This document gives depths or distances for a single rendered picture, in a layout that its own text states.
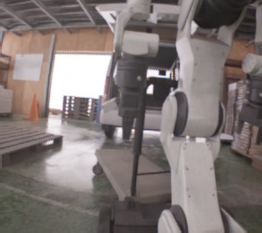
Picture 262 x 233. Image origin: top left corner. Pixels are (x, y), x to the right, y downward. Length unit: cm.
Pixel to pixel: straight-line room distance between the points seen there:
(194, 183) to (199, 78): 30
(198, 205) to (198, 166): 11
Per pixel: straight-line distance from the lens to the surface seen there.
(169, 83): 80
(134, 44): 46
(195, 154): 54
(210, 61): 53
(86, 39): 551
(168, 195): 94
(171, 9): 201
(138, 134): 74
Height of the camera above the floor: 62
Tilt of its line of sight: 1 degrees up
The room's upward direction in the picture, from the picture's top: 5 degrees clockwise
